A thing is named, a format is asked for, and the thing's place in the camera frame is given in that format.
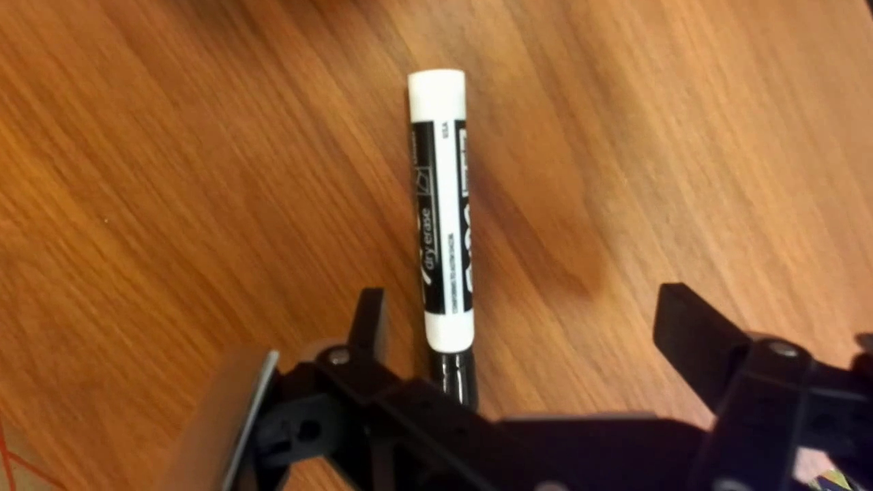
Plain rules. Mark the black and white marker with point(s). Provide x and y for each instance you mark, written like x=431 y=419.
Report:
x=437 y=119

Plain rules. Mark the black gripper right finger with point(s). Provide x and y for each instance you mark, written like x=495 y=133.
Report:
x=733 y=373

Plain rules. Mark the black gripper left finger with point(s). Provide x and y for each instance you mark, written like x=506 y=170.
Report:
x=359 y=362

